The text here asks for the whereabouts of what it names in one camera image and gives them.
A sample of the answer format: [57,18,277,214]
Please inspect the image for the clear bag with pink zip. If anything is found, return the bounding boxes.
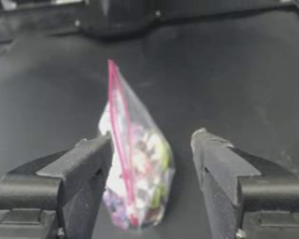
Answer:
[97,59,177,232]

